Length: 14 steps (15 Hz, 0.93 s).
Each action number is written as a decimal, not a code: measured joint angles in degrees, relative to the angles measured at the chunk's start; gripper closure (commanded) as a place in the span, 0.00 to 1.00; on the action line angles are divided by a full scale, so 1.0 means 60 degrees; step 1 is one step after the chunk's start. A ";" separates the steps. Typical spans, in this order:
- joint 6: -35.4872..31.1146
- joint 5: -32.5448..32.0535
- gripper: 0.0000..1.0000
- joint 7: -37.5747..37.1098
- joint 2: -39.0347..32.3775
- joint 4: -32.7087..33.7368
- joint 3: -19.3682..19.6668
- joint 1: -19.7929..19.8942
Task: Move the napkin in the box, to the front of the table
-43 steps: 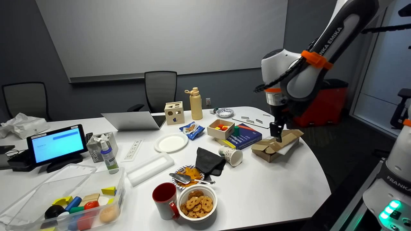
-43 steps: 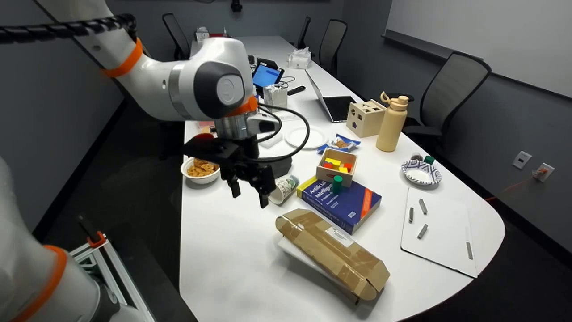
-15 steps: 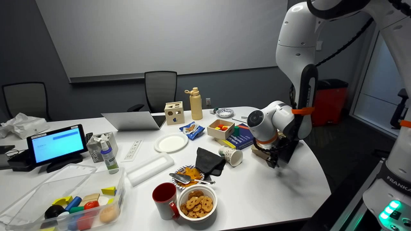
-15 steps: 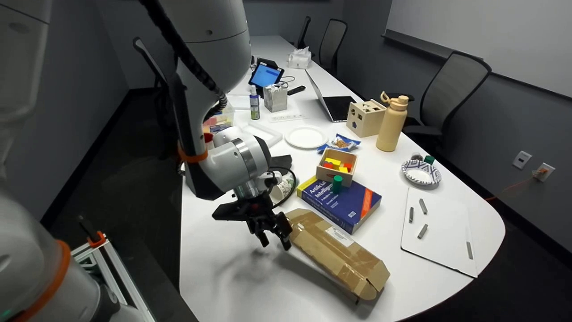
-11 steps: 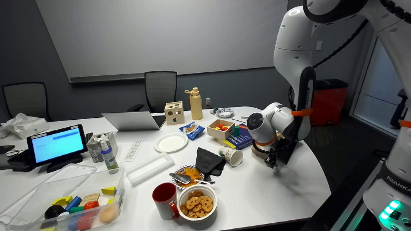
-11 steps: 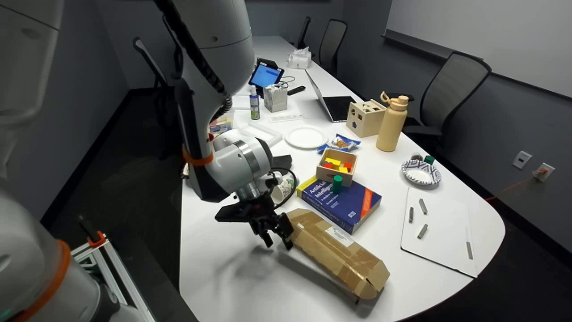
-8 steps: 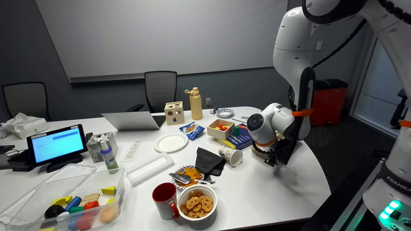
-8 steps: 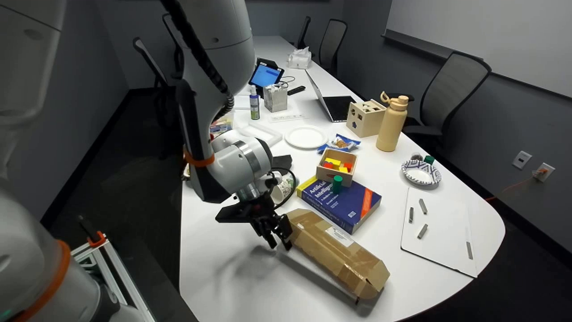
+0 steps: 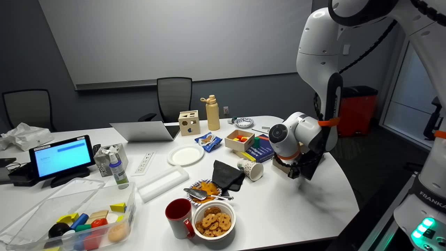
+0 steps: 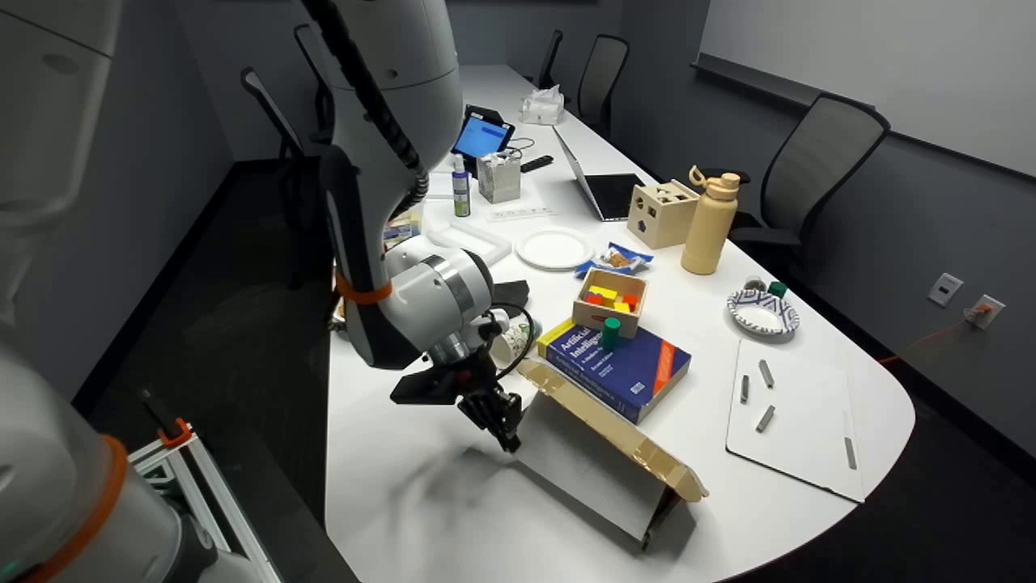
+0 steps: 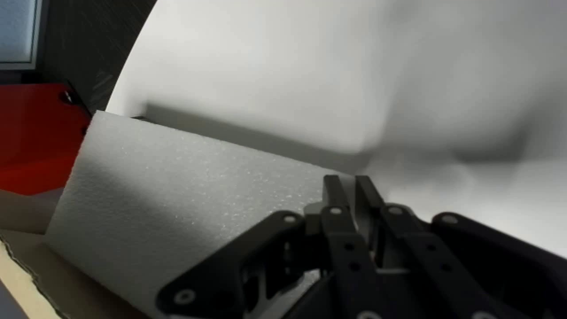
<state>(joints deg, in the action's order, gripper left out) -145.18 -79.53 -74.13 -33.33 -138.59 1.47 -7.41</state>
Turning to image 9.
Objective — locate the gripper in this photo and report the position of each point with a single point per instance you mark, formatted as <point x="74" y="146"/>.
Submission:
<point x="308" y="167"/>

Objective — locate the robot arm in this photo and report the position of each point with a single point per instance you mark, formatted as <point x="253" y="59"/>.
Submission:
<point x="318" y="55"/>

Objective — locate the brown cardboard box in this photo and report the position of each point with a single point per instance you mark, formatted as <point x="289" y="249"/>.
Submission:
<point x="281" y="166"/>

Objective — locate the wooden box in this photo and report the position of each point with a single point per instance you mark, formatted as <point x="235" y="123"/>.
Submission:
<point x="238" y="143"/>

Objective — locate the black napkin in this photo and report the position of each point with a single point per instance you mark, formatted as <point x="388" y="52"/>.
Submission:
<point x="226" y="176"/>

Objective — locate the grey patterned tissue box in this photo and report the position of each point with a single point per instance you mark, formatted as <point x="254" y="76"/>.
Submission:
<point x="102" y="162"/>

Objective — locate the blue book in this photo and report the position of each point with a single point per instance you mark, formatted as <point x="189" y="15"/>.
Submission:
<point x="259" y="151"/>

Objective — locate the patterned paper cup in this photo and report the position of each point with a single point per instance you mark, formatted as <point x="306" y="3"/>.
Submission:
<point x="251" y="169"/>

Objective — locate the green cylinder block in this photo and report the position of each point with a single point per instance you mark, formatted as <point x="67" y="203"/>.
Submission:
<point x="256" y="142"/>

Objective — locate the pen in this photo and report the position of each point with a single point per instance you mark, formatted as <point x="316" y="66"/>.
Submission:
<point x="259" y="131"/>

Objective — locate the yellow book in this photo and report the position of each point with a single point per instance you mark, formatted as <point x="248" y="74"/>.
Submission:
<point x="244" y="155"/>

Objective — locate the heap of coloured blocks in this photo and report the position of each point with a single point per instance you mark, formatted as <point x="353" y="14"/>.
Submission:
<point x="240" y="138"/>

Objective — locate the red bin with black lid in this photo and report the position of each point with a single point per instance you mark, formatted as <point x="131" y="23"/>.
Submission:
<point x="357" y="111"/>

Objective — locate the patterned paper bowl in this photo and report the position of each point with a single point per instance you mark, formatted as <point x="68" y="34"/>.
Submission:
<point x="244" y="122"/>

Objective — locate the white bowl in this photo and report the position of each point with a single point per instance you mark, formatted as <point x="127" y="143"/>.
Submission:
<point x="230" y="209"/>

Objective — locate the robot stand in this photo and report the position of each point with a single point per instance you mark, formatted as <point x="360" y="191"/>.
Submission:
<point x="383" y="223"/>

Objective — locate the patterned plate with orange chips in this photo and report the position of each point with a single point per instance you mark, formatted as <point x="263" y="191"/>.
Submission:
<point x="210" y="188"/>

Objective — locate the blue snack packet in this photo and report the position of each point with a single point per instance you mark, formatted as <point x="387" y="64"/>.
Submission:
<point x="208" y="141"/>

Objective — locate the beige water bottle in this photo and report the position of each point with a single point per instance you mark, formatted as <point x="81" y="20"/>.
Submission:
<point x="213" y="115"/>

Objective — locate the heap of pretzels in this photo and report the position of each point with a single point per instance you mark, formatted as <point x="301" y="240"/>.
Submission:
<point x="213" y="222"/>

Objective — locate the silver serving spoon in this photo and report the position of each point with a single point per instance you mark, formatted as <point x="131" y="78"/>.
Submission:
<point x="197" y="193"/>

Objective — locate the window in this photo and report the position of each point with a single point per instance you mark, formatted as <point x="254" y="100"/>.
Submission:
<point x="409" y="97"/>

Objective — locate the white paper plate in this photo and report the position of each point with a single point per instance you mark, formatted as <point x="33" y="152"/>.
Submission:
<point x="185" y="155"/>

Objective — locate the wooden shape sorter cube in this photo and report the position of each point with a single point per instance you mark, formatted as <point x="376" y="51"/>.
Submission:
<point x="189" y="122"/>

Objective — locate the red and white mug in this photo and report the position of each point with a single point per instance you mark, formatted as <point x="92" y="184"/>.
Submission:
<point x="178" y="218"/>

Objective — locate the white foam tray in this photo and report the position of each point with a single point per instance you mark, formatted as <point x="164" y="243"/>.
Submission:
<point x="162" y="183"/>

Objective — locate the grey mesh office chair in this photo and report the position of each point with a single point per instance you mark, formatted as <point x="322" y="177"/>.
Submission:
<point x="174" y="97"/>
<point x="28" y="108"/>

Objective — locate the white power strip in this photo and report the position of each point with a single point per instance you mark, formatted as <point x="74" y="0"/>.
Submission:
<point x="144" y="163"/>

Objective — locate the silver laptop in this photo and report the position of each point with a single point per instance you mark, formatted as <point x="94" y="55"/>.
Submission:
<point x="143" y="131"/>

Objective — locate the whiteboard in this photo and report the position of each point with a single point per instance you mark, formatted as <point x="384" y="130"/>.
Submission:
<point x="174" y="38"/>

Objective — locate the spray bottle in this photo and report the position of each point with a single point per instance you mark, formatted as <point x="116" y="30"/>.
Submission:
<point x="118" y="172"/>

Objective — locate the clear plastic bin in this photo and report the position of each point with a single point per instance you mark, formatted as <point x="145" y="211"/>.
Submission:
<point x="115" y="195"/>

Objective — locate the orange toy fruit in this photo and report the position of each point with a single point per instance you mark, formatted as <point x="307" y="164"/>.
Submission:
<point x="117" y="233"/>

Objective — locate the red toy tomato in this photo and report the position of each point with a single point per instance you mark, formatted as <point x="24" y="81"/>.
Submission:
<point x="99" y="223"/>

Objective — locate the wooden block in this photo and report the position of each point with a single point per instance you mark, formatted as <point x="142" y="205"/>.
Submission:
<point x="97" y="215"/>

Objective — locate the blue cylinder block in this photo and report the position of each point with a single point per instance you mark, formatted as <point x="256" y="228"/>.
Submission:
<point x="79" y="221"/>

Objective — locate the yellow arch block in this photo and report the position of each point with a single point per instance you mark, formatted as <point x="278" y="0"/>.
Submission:
<point x="66" y="218"/>

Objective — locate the tablet screen on stand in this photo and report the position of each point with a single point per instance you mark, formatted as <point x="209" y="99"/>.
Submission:
<point x="61" y="157"/>

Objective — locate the black ball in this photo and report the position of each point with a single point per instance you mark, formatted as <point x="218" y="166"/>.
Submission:
<point x="58" y="230"/>

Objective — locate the clear plastic lid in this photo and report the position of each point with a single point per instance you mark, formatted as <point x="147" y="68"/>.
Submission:
<point x="52" y="205"/>

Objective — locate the crumpled white plastic bag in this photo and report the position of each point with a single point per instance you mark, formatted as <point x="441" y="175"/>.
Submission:
<point x="26" y="136"/>

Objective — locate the black device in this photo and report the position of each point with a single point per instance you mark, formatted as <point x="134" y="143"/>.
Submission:
<point x="19" y="176"/>

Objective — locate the wall socket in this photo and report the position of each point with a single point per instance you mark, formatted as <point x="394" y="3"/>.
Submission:
<point x="225" y="111"/>

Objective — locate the wall switch plate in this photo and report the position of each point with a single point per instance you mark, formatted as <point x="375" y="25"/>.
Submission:
<point x="346" y="49"/>

